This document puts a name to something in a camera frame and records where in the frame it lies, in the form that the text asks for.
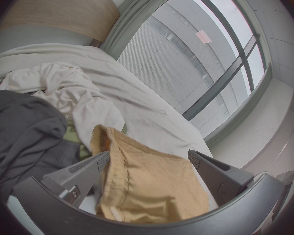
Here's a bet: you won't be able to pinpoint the tan shorts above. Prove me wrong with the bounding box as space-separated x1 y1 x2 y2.
91 124 210 223

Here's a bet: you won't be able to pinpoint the cream white garment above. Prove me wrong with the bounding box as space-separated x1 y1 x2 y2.
0 62 126 154

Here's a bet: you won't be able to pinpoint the black garment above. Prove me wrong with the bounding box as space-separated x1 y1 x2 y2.
0 90 82 198

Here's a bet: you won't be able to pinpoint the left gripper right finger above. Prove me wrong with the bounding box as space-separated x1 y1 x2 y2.
188 149 254 208

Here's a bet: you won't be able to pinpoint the bed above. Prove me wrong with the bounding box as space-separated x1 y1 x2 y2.
0 0 213 215

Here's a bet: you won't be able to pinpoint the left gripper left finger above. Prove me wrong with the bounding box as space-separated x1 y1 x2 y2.
42 151 111 205

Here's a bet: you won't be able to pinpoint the grey-green curtain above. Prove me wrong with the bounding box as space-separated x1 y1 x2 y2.
100 0 194 58

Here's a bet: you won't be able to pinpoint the green garment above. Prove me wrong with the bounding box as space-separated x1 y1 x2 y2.
64 120 93 157

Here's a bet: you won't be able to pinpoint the window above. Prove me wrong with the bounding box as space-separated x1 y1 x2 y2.
118 0 267 136

